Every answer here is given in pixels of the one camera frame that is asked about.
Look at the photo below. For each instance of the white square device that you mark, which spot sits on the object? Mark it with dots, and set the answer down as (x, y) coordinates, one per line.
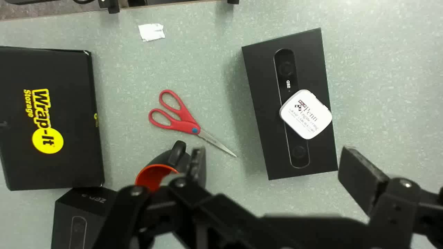
(304, 114)

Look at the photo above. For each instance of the small black box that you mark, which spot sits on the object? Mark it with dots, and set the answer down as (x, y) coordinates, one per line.
(83, 216)

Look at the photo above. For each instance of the red and black mug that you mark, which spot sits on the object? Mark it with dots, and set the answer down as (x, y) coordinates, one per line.
(154, 174)

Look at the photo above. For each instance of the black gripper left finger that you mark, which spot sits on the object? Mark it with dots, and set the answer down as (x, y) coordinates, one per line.
(152, 216)

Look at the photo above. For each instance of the black Wrap-It box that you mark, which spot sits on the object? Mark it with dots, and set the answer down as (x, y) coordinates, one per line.
(50, 119)

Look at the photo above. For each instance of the large black stereo camera box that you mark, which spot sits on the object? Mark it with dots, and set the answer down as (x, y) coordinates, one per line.
(267, 119)

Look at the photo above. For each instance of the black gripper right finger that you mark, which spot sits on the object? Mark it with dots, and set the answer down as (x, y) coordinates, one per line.
(364, 177)

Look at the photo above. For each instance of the small white tape piece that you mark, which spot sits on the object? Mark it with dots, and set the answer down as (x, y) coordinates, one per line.
(151, 32)

